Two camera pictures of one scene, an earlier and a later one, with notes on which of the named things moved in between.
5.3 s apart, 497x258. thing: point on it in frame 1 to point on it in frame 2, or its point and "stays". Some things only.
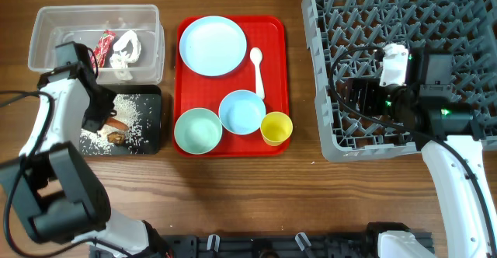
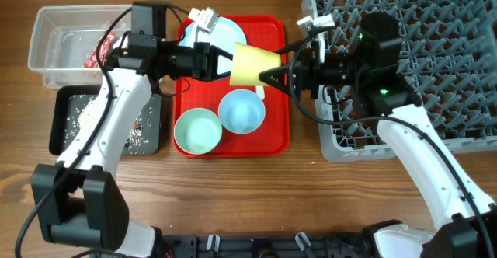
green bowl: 198,130 stays
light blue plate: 213,46 stays
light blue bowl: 242,112 stays
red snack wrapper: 100,53 stays
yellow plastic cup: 276,127 to 248,64
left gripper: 96,125 to 202,64
